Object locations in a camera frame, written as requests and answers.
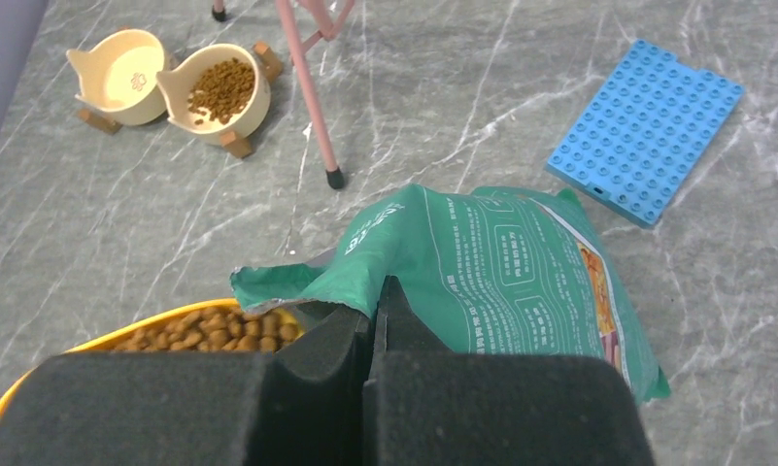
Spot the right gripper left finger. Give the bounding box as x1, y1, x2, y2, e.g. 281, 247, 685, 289
0, 307, 371, 465

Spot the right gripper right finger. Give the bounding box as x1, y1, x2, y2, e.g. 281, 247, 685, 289
362, 277, 655, 465

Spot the green pet food bag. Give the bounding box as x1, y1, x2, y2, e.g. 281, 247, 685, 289
230, 184, 670, 403

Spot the brown pet food kibble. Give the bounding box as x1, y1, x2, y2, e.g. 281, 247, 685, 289
113, 58, 303, 352

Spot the right cream pet bowl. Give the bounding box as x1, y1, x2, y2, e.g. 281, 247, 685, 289
156, 44, 271, 146

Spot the cream pet bowl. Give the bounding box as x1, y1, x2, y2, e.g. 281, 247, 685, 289
156, 44, 271, 146
66, 28, 176, 126

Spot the left cream pet bowl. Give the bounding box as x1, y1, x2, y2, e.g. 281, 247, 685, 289
66, 28, 176, 126

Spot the wooden bowl stand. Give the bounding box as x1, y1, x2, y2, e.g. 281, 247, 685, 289
66, 29, 283, 158

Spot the blue studded building plate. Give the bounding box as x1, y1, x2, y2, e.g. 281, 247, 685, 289
545, 40, 745, 228

